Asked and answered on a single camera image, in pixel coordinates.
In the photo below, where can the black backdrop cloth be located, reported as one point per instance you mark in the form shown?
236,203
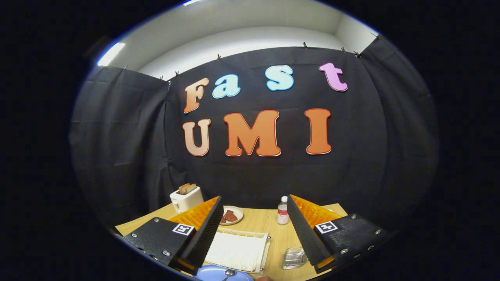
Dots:
273,179

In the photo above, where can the clear bottle with red label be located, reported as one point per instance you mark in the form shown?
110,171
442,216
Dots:
282,214

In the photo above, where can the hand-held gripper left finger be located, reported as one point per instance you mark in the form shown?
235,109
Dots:
205,238

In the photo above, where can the blue plate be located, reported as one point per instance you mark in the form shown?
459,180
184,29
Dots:
211,274

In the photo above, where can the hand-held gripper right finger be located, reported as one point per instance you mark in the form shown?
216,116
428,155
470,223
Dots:
306,238

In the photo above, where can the beige oval plate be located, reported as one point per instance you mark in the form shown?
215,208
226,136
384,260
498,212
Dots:
238,212

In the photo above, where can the white toaster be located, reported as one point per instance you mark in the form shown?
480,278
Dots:
187,201

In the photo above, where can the toast slice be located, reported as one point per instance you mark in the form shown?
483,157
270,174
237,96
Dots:
183,189
191,188

